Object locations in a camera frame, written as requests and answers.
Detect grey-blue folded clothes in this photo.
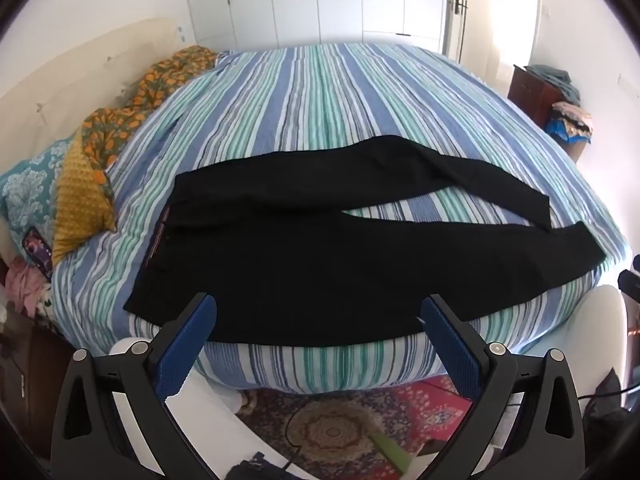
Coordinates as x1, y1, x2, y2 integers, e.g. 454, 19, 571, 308
527, 64, 581, 106

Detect patterned red rug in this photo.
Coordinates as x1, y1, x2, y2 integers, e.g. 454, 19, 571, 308
235, 372, 481, 480

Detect dark wooden nightstand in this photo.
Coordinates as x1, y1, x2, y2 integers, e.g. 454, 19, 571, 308
0, 305, 76, 456

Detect pink cloth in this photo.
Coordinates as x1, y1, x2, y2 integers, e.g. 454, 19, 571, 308
5, 257, 51, 318

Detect orange floral cloth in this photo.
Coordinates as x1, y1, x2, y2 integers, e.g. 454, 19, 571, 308
82, 46, 218, 171

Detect cardboard box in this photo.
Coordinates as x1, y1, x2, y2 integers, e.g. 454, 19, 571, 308
562, 137, 593, 163

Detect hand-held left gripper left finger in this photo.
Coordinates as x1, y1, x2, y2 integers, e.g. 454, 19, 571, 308
50, 292, 218, 480

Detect white wardrobe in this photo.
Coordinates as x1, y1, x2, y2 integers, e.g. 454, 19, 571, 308
181, 0, 448, 53

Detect black cloth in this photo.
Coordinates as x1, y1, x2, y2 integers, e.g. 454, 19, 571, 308
580, 367, 631, 441

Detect teal patterned pillow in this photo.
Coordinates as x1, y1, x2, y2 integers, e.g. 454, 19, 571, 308
0, 140, 71, 241

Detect thin black cable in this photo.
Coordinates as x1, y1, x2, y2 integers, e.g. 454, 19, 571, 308
280, 400, 311, 471

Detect striped bed blanket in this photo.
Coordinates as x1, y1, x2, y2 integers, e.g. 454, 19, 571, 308
50, 42, 632, 393

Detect black pants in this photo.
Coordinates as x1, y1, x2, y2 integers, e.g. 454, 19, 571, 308
123, 135, 607, 347

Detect purple patterned pouch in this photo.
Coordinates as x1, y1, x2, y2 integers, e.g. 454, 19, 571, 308
22, 226, 53, 281

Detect green plastic strip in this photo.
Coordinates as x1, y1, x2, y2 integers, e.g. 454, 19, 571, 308
367, 430, 421, 476

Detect pile of mixed clothes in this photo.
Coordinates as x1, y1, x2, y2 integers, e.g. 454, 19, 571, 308
545, 101, 596, 143

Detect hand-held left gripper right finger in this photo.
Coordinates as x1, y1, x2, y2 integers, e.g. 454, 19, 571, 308
417, 294, 586, 480

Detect white door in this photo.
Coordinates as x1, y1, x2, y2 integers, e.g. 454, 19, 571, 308
442, 0, 471, 63

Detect cream padded headboard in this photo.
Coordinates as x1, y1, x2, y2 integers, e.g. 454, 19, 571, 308
0, 17, 186, 161

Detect yellow dotted pillow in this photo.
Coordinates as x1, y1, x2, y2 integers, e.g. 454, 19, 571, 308
52, 132, 117, 266

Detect dark red wooden cabinet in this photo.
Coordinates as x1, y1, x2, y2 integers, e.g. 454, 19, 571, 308
507, 64, 563, 128

